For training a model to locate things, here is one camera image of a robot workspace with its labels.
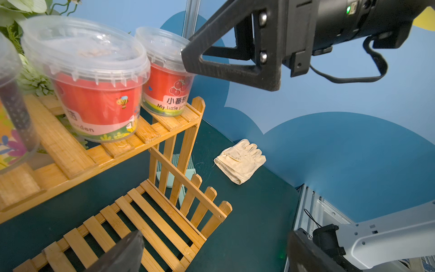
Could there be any beige work glove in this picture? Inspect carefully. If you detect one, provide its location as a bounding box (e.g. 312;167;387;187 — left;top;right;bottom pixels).
214;139;266;185

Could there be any wooden slatted shelf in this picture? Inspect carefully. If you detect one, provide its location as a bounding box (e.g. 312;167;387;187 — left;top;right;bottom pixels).
1;95;233;272

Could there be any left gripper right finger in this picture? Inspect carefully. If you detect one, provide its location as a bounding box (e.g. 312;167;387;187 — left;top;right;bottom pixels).
287;230;345;272

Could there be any aluminium mounting rail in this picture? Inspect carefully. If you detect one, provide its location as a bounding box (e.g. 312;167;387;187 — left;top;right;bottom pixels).
283;183;358;272

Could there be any potted white flower bouquet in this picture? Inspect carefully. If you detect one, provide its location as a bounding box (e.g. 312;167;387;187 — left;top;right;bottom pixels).
0;0;82;97

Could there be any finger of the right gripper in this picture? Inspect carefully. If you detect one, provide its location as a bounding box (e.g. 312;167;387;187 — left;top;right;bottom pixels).
182;1;284;91

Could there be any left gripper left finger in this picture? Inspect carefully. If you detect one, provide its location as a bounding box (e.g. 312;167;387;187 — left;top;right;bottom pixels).
86;230;145;272

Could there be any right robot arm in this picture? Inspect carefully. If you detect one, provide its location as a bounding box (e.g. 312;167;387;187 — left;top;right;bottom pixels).
181;1;435;272

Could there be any clear seed cup orange base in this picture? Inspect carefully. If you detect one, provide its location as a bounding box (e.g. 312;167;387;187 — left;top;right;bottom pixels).
1;35;40;174

